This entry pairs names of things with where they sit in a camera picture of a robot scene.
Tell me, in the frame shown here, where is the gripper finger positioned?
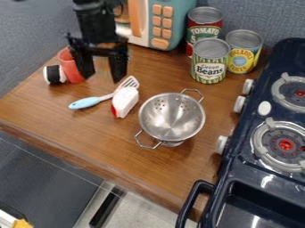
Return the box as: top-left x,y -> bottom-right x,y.
72,51 -> 97,80
108,54 -> 130,84

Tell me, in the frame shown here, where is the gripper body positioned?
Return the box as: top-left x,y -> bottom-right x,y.
65,32 -> 130,59

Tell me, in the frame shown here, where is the red cup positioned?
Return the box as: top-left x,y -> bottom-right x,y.
55,47 -> 87,85

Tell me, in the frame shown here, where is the black and white toy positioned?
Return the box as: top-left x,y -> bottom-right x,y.
41,64 -> 69,86

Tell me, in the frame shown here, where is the red and white toy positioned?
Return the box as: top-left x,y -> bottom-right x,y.
109,86 -> 141,119

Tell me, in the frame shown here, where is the toy microwave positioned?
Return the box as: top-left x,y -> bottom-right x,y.
112,0 -> 198,52

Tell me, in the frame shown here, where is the silver strainer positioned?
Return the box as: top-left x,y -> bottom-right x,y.
133,87 -> 208,150

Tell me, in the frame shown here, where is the green beans can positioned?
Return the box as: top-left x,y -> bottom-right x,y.
190,37 -> 232,85

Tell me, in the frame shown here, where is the red tomato can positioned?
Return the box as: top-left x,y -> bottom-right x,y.
185,6 -> 225,59

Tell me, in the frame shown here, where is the yellow pineapple can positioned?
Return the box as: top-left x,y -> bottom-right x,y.
225,28 -> 265,75

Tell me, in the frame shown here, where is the toy stove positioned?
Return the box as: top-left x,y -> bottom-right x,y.
174,37 -> 305,228

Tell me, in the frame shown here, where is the blue handled white spatula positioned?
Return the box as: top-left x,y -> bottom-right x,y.
66,75 -> 141,111

